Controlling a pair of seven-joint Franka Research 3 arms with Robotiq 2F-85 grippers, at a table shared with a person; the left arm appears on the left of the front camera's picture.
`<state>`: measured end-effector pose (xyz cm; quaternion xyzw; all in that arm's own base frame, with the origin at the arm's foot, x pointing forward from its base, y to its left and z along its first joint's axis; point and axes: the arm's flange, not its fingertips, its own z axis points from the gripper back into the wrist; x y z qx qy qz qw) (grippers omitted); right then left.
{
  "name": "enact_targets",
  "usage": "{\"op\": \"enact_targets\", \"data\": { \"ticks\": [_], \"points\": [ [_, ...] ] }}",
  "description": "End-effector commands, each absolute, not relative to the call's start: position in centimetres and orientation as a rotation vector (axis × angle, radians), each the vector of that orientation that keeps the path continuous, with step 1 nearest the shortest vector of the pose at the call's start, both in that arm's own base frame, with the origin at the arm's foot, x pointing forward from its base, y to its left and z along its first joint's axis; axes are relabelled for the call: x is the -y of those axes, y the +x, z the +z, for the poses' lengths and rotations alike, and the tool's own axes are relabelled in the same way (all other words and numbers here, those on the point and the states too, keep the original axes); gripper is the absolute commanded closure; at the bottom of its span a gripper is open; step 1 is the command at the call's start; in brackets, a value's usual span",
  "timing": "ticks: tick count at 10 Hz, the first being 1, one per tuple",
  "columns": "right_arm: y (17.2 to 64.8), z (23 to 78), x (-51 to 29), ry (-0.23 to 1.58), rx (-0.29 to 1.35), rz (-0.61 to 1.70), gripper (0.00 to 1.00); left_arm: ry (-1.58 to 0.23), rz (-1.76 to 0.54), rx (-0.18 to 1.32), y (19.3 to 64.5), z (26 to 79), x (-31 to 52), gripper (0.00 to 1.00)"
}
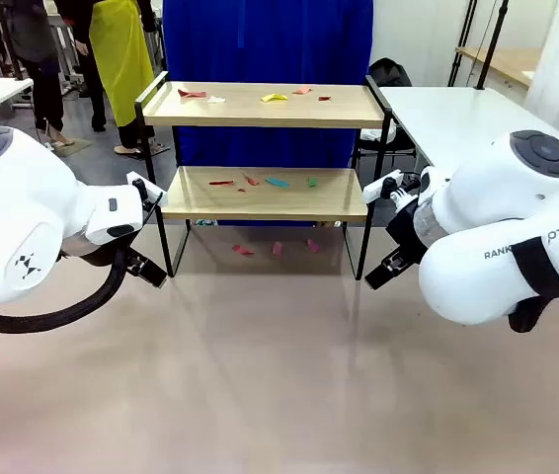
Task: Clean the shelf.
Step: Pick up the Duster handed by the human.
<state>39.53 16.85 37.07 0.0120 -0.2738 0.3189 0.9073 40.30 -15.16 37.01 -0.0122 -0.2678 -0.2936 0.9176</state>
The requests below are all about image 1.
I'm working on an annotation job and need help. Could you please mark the person in black clothes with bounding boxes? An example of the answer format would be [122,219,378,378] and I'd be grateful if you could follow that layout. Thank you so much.
[0,0,76,149]
[54,0,109,133]

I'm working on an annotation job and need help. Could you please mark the black stand pole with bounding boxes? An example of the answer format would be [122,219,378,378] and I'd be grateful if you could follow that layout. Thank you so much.
[474,0,512,91]

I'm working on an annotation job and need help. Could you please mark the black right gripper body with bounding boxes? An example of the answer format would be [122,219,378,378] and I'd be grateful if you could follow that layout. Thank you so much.
[386,197,429,263]

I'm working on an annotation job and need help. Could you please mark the black tripod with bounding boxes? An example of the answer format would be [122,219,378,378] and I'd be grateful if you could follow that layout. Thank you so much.
[446,0,479,89]

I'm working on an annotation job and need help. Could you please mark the white plastic bag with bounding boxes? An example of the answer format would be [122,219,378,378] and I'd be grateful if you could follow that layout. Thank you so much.
[359,119,398,145]

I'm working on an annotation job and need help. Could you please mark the person in yellow apron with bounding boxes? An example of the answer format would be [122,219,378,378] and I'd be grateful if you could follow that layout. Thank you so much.
[88,0,168,160]

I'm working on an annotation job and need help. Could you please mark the black right arm cable sleeve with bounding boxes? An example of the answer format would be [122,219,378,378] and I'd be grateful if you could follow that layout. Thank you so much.
[506,294,551,334]

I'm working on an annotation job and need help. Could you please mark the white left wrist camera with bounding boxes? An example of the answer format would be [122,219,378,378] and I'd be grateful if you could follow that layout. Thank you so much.
[125,170,168,211]

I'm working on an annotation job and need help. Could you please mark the black chair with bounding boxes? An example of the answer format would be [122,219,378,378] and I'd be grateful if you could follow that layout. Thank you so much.
[353,57,418,172]

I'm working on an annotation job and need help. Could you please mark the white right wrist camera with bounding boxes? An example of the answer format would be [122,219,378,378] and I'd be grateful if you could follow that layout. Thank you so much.
[361,169,422,211]

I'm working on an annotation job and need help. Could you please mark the light wooden table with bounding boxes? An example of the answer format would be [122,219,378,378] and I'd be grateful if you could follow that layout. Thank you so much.
[455,46,543,91]

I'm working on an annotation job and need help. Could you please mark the brown floor mat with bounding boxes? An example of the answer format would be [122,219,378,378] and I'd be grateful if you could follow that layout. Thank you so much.
[56,136,94,155]

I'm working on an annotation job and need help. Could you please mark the large white table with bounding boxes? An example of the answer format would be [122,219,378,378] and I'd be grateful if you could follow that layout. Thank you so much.
[376,86,559,198]

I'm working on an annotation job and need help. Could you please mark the person in blue hoodie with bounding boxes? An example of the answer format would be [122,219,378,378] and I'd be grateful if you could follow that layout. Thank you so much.
[162,0,375,170]

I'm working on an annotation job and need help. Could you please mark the two-tier wood metal shelf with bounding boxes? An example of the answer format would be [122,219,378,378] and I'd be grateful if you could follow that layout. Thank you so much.
[134,70,399,281]

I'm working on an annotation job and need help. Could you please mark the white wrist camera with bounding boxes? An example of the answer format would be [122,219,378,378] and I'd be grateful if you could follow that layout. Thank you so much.
[125,170,168,211]
[361,169,422,211]

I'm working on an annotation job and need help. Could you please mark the black strap on right arm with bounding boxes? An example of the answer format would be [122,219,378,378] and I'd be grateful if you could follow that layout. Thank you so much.
[510,236,559,300]

